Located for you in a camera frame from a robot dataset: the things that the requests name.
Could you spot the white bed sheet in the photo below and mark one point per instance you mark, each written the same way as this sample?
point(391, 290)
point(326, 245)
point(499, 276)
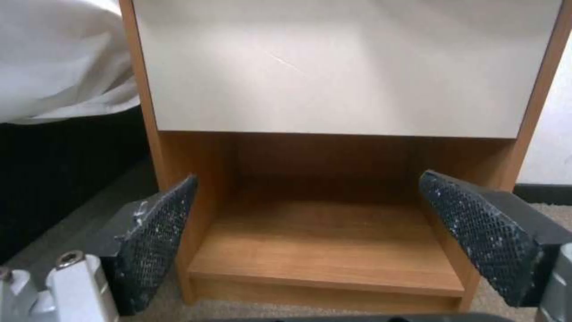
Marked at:
point(62, 57)

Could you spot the wooden nightstand with white drawer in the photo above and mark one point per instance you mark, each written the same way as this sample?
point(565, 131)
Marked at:
point(339, 134)

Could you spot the black bed base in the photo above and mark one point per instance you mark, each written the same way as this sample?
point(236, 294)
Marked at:
point(67, 174)

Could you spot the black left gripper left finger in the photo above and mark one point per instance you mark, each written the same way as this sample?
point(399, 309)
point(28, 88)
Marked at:
point(147, 241)

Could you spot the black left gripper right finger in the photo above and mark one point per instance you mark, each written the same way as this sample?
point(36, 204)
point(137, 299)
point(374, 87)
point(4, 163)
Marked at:
point(482, 231)

